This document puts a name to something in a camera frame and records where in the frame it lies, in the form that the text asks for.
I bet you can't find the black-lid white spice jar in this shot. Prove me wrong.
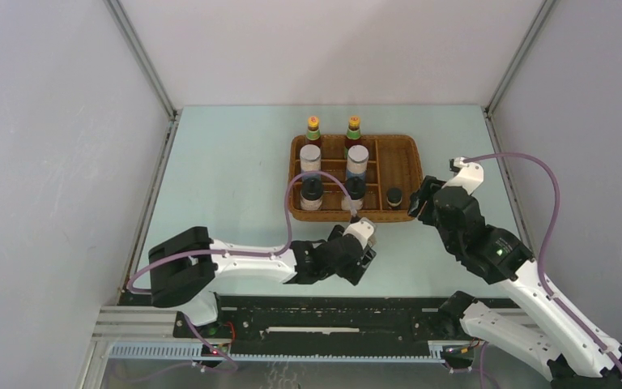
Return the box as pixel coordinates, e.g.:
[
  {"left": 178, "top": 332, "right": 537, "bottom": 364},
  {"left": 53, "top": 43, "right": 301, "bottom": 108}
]
[{"left": 341, "top": 177, "right": 367, "bottom": 211}]

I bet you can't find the black-top clear shaker bottle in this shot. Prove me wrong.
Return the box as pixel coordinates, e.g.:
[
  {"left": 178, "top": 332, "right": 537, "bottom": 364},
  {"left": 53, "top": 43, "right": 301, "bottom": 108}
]
[{"left": 300, "top": 177, "right": 324, "bottom": 211}]

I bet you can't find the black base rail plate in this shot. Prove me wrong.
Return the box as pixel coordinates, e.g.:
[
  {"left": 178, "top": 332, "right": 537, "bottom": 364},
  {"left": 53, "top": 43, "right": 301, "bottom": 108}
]
[{"left": 173, "top": 296, "right": 473, "bottom": 358}]

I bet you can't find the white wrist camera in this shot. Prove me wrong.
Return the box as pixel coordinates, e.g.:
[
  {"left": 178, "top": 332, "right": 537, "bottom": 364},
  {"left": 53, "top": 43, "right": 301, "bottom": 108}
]
[
  {"left": 343, "top": 217, "right": 376, "bottom": 248},
  {"left": 444, "top": 156, "right": 484, "bottom": 195}
]

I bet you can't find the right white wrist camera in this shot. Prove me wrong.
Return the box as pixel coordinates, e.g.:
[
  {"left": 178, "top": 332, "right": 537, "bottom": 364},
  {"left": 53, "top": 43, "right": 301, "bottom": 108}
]
[{"left": 444, "top": 156, "right": 484, "bottom": 195}]

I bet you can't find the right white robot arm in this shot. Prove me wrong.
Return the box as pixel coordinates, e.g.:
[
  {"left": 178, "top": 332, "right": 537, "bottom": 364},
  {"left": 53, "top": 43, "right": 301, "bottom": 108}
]
[{"left": 408, "top": 176, "right": 622, "bottom": 388}]

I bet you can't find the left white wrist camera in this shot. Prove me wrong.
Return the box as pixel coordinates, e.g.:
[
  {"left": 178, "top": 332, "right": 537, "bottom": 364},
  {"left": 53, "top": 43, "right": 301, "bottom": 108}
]
[{"left": 343, "top": 217, "right": 376, "bottom": 248}]

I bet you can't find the silver-lid salt jar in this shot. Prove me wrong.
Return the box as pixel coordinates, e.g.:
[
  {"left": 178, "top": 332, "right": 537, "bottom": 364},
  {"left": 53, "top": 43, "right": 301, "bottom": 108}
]
[
  {"left": 299, "top": 144, "right": 322, "bottom": 181},
  {"left": 346, "top": 145, "right": 369, "bottom": 181}
]

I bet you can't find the yellow-cap sauce bottle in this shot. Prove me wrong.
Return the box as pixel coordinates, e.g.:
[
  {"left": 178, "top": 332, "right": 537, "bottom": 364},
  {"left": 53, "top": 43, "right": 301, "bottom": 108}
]
[
  {"left": 305, "top": 116, "right": 322, "bottom": 147},
  {"left": 344, "top": 116, "right": 361, "bottom": 151}
]

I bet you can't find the small black pepper jar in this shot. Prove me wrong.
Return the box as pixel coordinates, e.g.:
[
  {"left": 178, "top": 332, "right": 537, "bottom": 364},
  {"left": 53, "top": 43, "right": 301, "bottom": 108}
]
[{"left": 386, "top": 187, "right": 403, "bottom": 210}]

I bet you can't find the brown wicker divided basket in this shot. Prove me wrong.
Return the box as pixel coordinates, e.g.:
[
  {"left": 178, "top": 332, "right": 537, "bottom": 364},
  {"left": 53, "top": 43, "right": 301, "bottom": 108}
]
[{"left": 288, "top": 135, "right": 424, "bottom": 223}]

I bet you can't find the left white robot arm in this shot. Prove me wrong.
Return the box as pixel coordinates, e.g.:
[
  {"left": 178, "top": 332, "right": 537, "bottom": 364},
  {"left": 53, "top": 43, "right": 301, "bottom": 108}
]
[{"left": 148, "top": 218, "right": 376, "bottom": 338}]

